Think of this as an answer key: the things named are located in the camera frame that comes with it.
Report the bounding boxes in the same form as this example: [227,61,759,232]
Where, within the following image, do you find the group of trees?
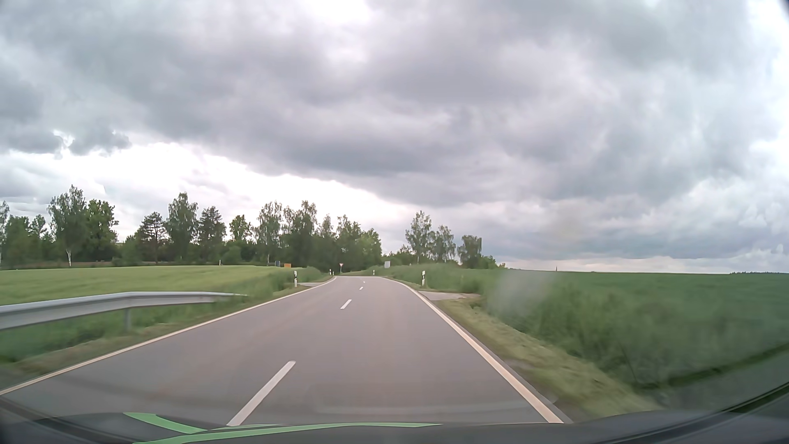
[383,210,506,270]

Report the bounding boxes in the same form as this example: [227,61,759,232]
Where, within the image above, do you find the grey asphalt road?
[0,275,574,428]

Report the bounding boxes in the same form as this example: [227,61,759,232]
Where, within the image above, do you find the mown grass verge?
[394,279,660,420]

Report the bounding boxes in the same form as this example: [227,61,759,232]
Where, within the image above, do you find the row of trees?
[0,185,384,272]

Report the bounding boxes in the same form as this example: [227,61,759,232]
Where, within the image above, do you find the road markings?
[0,275,565,428]

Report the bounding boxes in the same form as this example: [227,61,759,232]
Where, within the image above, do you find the car's own bonnet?
[0,381,789,444]

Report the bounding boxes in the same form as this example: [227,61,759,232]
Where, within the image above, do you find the green crop field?
[351,263,789,411]

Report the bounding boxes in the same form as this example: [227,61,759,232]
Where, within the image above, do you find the green grass field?
[0,265,337,391]

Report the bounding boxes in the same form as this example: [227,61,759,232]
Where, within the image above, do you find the grey metal guard rail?
[0,291,247,334]

